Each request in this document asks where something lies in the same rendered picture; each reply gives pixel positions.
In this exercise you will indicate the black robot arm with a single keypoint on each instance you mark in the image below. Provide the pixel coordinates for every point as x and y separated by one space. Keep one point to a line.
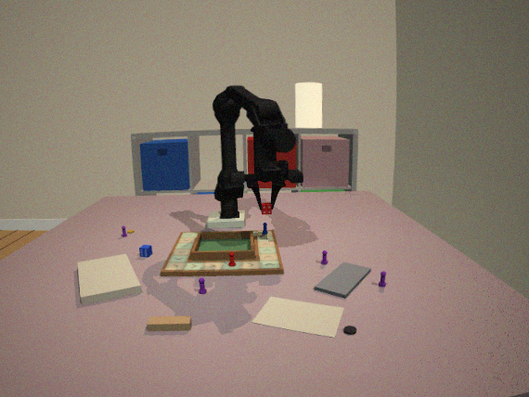
270 132

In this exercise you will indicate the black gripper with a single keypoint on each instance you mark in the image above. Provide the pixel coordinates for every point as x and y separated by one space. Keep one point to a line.
238 178

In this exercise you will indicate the blue die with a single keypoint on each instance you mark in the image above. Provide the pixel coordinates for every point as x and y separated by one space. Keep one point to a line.
145 251

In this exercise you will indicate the red die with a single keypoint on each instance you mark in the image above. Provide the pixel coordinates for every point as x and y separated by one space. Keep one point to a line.
266 208

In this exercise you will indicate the cream flat rectangular sheet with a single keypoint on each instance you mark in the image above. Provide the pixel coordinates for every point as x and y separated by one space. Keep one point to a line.
310 318

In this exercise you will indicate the red pawn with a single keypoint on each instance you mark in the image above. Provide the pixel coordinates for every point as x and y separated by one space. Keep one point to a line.
231 256

